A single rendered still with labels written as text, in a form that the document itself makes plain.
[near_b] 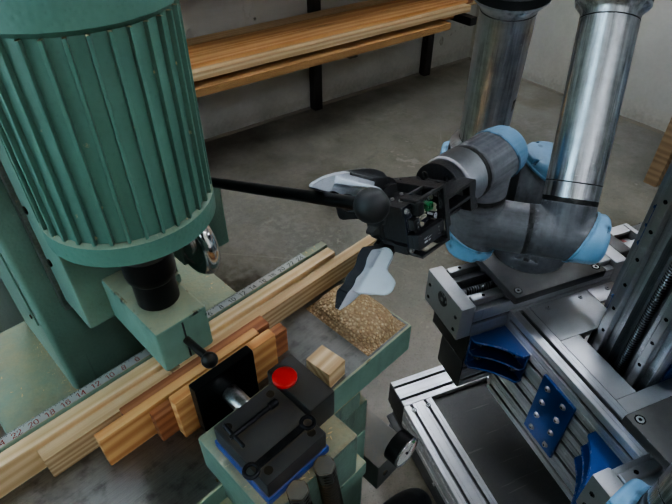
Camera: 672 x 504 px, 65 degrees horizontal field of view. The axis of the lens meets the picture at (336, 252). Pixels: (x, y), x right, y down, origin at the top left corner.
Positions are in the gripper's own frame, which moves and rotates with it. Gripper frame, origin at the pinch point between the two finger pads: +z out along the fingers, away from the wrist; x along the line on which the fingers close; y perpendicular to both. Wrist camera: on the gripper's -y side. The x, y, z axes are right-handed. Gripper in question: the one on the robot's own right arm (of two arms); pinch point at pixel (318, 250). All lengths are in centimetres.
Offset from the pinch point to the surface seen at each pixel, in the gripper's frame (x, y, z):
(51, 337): 13.4, -39.1, 22.6
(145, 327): 6.5, -15.6, 15.7
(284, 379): 14.3, -2.4, 7.1
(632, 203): 101, -48, -237
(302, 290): 17.7, -20.6, -10.4
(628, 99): 75, -87, -330
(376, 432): 52, -16, -16
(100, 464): 22.8, -19.5, 26.3
